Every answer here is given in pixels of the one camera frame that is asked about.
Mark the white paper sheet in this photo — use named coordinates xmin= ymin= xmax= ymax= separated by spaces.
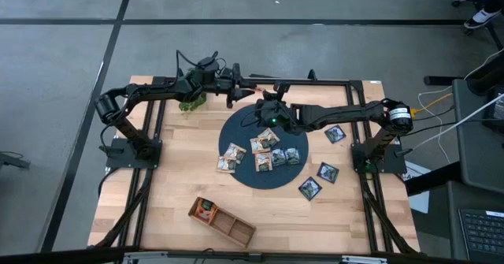
xmin=403 ymin=160 xmax=431 ymax=214

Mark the black floor stand foot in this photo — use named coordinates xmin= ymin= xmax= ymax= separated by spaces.
xmin=0 ymin=151 xmax=32 ymax=170

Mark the yellow power cable plug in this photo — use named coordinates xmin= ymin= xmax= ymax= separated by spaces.
xmin=411 ymin=92 xmax=454 ymax=115

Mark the green potted plant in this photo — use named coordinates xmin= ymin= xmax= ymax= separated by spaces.
xmin=178 ymin=92 xmax=208 ymax=113

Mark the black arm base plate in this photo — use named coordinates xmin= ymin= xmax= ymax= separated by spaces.
xmin=105 ymin=139 xmax=163 ymax=169
xmin=351 ymin=143 xmax=408 ymax=175

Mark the silver aluminium bracket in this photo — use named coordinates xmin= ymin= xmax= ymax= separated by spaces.
xmin=122 ymin=251 xmax=169 ymax=264
xmin=341 ymin=255 xmax=389 ymax=264

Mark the black aluminium table frame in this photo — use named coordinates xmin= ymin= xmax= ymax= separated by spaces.
xmin=88 ymin=69 xmax=421 ymax=257

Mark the thick white cable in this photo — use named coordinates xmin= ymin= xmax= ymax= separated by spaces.
xmin=411 ymin=93 xmax=504 ymax=150

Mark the black laptop keyboard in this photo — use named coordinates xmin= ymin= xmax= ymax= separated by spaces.
xmin=458 ymin=208 xmax=504 ymax=263

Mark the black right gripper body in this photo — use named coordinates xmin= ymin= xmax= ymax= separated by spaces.
xmin=254 ymin=100 xmax=306 ymax=135

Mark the round dark blue placemat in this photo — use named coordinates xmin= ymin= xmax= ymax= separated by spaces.
xmin=218 ymin=104 xmax=309 ymax=190

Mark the grey laptop table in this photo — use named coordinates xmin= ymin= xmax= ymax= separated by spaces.
xmin=447 ymin=180 xmax=504 ymax=263

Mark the black metal bar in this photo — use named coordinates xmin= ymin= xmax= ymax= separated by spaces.
xmin=404 ymin=161 xmax=461 ymax=197
xmin=424 ymin=75 xmax=465 ymax=87

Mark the wooden tea organizer box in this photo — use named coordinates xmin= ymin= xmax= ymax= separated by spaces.
xmin=187 ymin=196 xmax=257 ymax=248

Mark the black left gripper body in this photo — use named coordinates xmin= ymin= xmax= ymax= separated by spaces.
xmin=195 ymin=62 xmax=242 ymax=110

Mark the thin white cable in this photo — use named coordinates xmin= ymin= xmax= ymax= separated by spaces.
xmin=417 ymin=49 xmax=504 ymax=165

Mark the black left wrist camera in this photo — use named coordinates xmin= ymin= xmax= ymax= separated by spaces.
xmin=195 ymin=54 xmax=221 ymax=76

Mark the black power cable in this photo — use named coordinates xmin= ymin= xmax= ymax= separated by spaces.
xmin=409 ymin=106 xmax=504 ymax=139

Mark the grey side table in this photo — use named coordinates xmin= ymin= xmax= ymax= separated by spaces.
xmin=450 ymin=78 xmax=504 ymax=194

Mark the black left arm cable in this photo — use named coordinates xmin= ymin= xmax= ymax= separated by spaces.
xmin=175 ymin=49 xmax=228 ymax=83

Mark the person's leg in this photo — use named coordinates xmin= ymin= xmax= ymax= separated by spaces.
xmin=486 ymin=0 xmax=504 ymax=15

